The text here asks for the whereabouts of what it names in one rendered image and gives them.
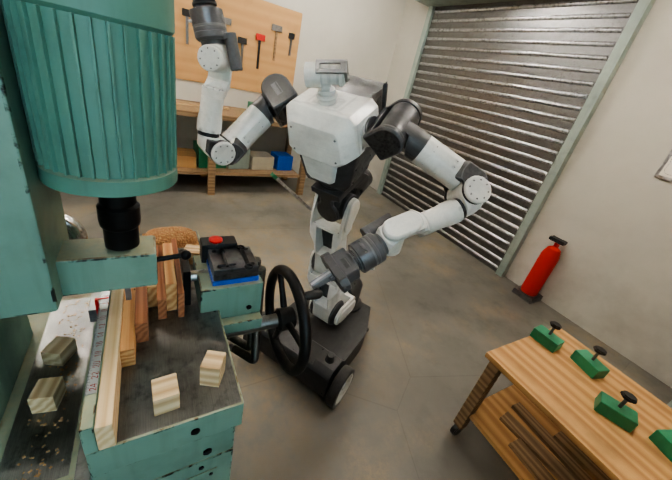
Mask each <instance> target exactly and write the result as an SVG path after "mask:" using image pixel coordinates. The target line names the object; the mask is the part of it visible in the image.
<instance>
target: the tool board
mask: <svg viewBox="0 0 672 480"><path fill-rule="evenodd" d="M192 1H193V0H174V10H175V34H174V35H173V36H172V37H175V66H176V78H177V79H183V80H189V81H195V82H200V83H205V81H206V79H207V77H208V71H206V70H205V69H203V68H202V67H201V65H200V64H199V62H198V58H197V54H198V50H199V48H200V47H202V46H201V43H200V42H198V41H197V40H196V39H195V35H194V31H193V27H192V23H189V21H188V20H190V19H191V18H190V14H189V9H191V8H194V7H193V6H192ZM215 1H216V2H217V7H219V8H221V9H222V10H223V15H224V18H225V25H226V29H227V32H235V33H236V36H237V41H238V46H239V52H240V57H241V62H242V67H243V70H241V71H232V76H231V84H230V88H235V89H240V90H246V91H252V92H258V93H262V91H261V84H262V82H263V80H264V79H265V78H266V77H267V76H268V75H271V74H275V73H278V74H282V75H284V76H285V77H287V79H288V80H289V81H290V83H291V84H292V86H293V82H294V75H295V67H296V60H297V52H298V45H299V37H300V30H301V22H302V15H303V14H302V13H299V12H296V11H293V10H290V9H288V8H285V7H282V6H279V5H276V4H273V3H270V2H267V1H264V0H215Z"/></svg>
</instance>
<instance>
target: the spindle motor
mask: <svg viewBox="0 0 672 480"><path fill-rule="evenodd" d="M0 5H1V9H2V14H3V18H4V23H5V27H6V32H7V36H8V41H9V45H10V49H11V54H12V58H13V63H14V67H15V72H16V76H17V81H18V85H19V90H20V94H21V99H22V103H23V108H24V112H25V116H26V121H27V125H28V130H29V134H30V139H31V143H32V148H33V152H34V157H35V161H36V167H37V171H38V176H39V179H40V181H41V182H42V183H43V184H44V185H46V186H47V187H49V188H52V189H54V190H57V191H60V192H64V193H68V194H73V195H79V196H88V197H103V198H120V197H134V196H142V195H148V194H153V193H157V192H160V191H163V190H166V189H168V188H170V187H172V186H173V185H174V184H175V183H176V182H177V180H178V172H177V120H176V66H175V37H172V36H173V35H174V34H175V10H174V0H0Z"/></svg>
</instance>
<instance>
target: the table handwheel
mask: <svg viewBox="0 0 672 480"><path fill-rule="evenodd" d="M284 278H285V279H286V281H287V282H288V284H289V286H290V289H291V291H292V294H293V297H294V301H295V304H296V309H297V313H296V311H295V309H294V308H293V307H292V306H287V300H286V293H285V283H284ZM277 279H278V284H279V293H280V306H281V308H276V310H275V311H274V293H275V286H276V282H277ZM297 314H298V321H299V331H300V335H299V334H298V332H297V330H296V329H295V326H296V324H297ZM262 330H268V335H269V339H270V343H271V346H272V349H273V352H274V355H275V357H276V359H277V361H278V363H279V365H280V367H281V368H282V369H283V370H284V371H285V372H286V373H287V374H288V375H291V376H298V375H300V374H301V373H303V372H304V370H305V369H306V367H307V365H308V362H309V359H310V354H311V346H312V329H311V319H310V312H309V307H308V303H307V299H306V296H305V293H304V290H303V287H302V285H301V283H300V281H299V279H298V277H297V275H296V274H295V273H294V271H293V270H292V269H291V268H290V267H288V266H286V265H283V264H280V265H277V266H275V267H274V268H273V269H272V270H271V271H270V273H269V275H268V278H267V283H266V289H265V315H264V316H262V323H261V327H258V328H253V329H249V330H244V331H239V332H235V333H230V334H226V337H227V338H230V337H235V336H239V335H244V334H249V333H253V332H258V331H262ZM284 330H289V332H290V333H291V335H292V336H293V338H294V340H295V341H296V343H297V345H298V347H299V354H298V359H297V361H296V363H295V364H293V363H291V362H290V360H289V359H288V358H287V356H286V354H285V352H284V350H283V347H282V345H281V342H280V339H279V334H280V332H281V331H284Z"/></svg>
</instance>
